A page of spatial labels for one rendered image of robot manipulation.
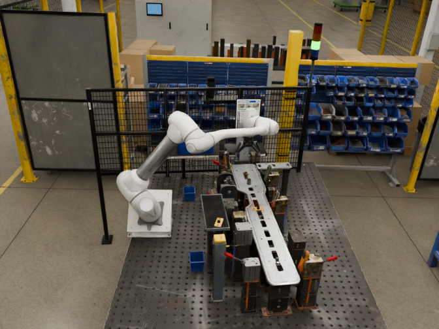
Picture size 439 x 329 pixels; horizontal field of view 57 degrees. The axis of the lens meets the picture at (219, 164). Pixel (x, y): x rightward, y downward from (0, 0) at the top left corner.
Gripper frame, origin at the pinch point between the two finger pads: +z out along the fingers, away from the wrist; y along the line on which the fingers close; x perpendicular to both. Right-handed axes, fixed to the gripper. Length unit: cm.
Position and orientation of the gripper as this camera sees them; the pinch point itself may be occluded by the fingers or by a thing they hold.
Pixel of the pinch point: (247, 159)
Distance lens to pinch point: 314.0
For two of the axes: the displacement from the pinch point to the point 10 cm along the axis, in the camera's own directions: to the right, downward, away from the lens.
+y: 9.9, -0.3, 1.3
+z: -0.3, 8.8, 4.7
